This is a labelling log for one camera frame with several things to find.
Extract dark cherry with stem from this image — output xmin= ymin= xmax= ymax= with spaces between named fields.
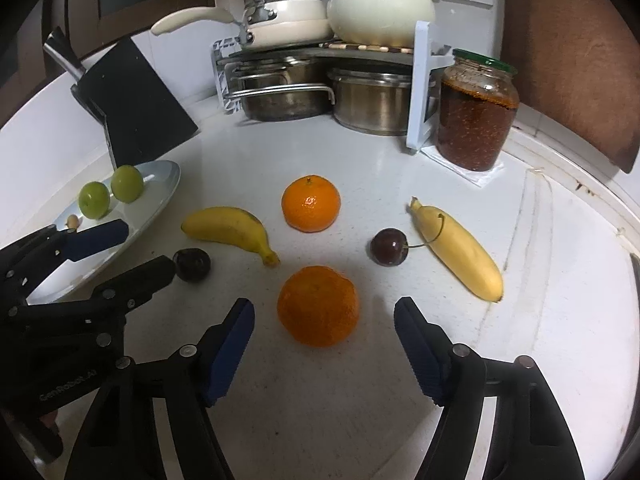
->
xmin=370 ymin=213 xmax=446 ymax=267

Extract white folded paper towel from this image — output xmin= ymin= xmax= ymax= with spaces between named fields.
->
xmin=422 ymin=145 xmax=511 ymax=188

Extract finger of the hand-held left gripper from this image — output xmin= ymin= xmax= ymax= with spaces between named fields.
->
xmin=0 ymin=218 xmax=130 ymax=307
xmin=5 ymin=255 xmax=176 ymax=347

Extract white grey pot rack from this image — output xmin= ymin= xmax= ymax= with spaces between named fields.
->
xmin=210 ymin=21 xmax=453 ymax=153

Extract wooden trivet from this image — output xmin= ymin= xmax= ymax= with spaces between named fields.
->
xmin=320 ymin=40 xmax=416 ymax=54

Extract brown wooden cutting board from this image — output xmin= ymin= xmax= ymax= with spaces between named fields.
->
xmin=500 ymin=0 xmax=640 ymax=175

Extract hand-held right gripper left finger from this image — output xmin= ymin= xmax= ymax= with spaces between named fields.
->
xmin=65 ymin=297 xmax=257 ymax=480

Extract steel stockpot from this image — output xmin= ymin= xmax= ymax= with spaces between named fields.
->
xmin=327 ymin=69 xmax=436 ymax=136

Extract black knife block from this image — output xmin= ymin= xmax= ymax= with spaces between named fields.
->
xmin=70 ymin=39 xmax=200 ymax=170

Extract straight yellow banana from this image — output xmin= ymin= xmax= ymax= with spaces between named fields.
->
xmin=409 ymin=196 xmax=504 ymax=303

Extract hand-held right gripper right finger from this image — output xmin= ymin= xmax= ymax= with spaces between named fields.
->
xmin=393 ymin=296 xmax=586 ymax=480

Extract steel-handled knife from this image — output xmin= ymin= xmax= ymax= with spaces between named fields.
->
xmin=42 ymin=27 xmax=88 ymax=83

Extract light blue oval plate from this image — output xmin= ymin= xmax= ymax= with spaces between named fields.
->
xmin=22 ymin=160 xmax=181 ymax=306

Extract glass jar green lid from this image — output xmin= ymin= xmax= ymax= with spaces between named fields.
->
xmin=434 ymin=49 xmax=521 ymax=172

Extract orange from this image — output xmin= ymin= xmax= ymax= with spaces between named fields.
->
xmin=277 ymin=265 xmax=361 ymax=348
xmin=281 ymin=175 xmax=342 ymax=233

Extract curved yellow banana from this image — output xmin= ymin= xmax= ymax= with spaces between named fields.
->
xmin=181 ymin=206 xmax=281 ymax=267

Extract cream lidded round pot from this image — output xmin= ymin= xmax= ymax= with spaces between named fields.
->
xmin=326 ymin=0 xmax=436 ymax=46

